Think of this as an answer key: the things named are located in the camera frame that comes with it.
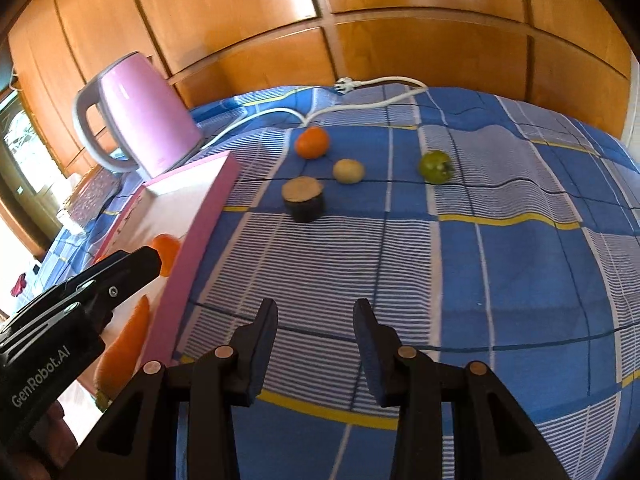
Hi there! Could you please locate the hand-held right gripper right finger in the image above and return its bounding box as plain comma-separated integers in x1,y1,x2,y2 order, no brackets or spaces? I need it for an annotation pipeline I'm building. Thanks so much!
352,298,571,480

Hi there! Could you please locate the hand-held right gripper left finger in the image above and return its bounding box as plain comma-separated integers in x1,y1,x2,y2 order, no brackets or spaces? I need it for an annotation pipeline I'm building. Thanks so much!
65,298,279,480

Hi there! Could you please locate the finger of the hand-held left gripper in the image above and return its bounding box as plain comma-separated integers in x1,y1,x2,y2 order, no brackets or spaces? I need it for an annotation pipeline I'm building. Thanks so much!
82,246,163,333
0,272,96,336

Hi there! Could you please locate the large orange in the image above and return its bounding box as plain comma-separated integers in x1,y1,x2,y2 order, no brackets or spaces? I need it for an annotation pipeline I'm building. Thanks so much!
150,233,181,277

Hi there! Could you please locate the orange carrot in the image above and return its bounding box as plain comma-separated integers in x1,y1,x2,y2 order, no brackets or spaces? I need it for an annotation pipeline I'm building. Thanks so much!
94,295,151,411

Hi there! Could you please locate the pink shallow box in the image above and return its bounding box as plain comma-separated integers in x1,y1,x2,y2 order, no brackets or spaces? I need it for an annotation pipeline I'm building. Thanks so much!
55,150,240,413

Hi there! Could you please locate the person's left hand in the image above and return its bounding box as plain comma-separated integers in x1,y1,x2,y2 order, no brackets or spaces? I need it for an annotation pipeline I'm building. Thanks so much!
10,400,78,480

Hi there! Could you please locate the patterned tissue box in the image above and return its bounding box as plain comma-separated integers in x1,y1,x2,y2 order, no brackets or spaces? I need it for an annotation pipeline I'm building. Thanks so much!
57,170,123,231

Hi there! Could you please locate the pink electric kettle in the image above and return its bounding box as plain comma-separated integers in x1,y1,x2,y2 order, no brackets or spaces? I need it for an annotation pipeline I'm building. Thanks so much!
73,51,203,181

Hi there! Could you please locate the green tomato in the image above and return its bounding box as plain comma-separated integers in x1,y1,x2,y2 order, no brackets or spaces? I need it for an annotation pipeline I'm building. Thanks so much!
418,150,455,184

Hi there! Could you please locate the small orange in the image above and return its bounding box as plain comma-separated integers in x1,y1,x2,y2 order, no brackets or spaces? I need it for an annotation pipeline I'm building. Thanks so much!
294,126,330,160

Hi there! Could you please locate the white power cord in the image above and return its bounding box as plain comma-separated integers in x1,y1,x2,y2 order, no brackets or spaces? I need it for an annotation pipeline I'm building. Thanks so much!
200,76,428,151

